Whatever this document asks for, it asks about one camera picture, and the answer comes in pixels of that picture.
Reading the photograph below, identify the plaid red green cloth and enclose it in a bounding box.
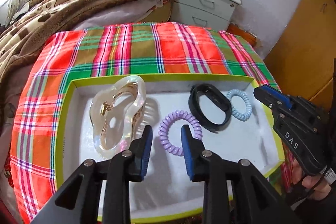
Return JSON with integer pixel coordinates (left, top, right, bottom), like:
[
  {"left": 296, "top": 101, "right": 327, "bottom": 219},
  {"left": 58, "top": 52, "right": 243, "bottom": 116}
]
[{"left": 10, "top": 22, "right": 277, "bottom": 223}]

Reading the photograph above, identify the yellow wooden wardrobe door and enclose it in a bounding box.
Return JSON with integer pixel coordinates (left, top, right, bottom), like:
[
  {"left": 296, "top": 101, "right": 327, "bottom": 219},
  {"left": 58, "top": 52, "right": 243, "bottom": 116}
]
[{"left": 264, "top": 0, "right": 335, "bottom": 110}]

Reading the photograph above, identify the light blue spiral hair tie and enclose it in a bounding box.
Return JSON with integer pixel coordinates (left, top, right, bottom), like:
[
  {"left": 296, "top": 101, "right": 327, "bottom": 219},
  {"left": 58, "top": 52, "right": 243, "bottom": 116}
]
[{"left": 225, "top": 89, "right": 253, "bottom": 122}]

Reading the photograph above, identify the white bedside cabinet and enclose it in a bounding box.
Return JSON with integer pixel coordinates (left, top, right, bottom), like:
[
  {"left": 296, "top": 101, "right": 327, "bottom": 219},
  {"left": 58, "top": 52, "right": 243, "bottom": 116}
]
[{"left": 170, "top": 0, "right": 241, "bottom": 31}]

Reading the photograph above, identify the purple spiral hair tie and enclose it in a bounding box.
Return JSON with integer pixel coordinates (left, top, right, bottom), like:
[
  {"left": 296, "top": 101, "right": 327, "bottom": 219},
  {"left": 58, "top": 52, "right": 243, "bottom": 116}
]
[{"left": 158, "top": 109, "right": 203, "bottom": 157}]

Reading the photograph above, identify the person's right hand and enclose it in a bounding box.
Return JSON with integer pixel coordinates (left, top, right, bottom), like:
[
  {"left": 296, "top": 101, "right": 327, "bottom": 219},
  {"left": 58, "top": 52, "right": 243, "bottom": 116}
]
[{"left": 292, "top": 159, "right": 331, "bottom": 201}]

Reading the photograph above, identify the lime green tray box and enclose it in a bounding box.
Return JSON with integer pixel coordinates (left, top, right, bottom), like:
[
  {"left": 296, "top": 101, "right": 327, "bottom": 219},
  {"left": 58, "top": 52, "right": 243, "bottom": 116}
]
[{"left": 54, "top": 73, "right": 285, "bottom": 224}]

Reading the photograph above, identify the cream gold hair claw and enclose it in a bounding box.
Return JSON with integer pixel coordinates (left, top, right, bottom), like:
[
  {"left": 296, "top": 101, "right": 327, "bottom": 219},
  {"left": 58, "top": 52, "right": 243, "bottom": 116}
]
[{"left": 89, "top": 75, "right": 146, "bottom": 159}]

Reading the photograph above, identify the black fitness band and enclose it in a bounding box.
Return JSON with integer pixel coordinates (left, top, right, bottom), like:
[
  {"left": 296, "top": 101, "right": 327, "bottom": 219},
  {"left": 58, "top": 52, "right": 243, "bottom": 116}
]
[{"left": 188, "top": 83, "right": 232, "bottom": 132}]

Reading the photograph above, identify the brown fleece blanket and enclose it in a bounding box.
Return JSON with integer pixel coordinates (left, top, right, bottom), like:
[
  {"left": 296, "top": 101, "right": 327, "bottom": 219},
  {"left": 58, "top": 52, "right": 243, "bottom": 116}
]
[{"left": 0, "top": 0, "right": 176, "bottom": 98}]

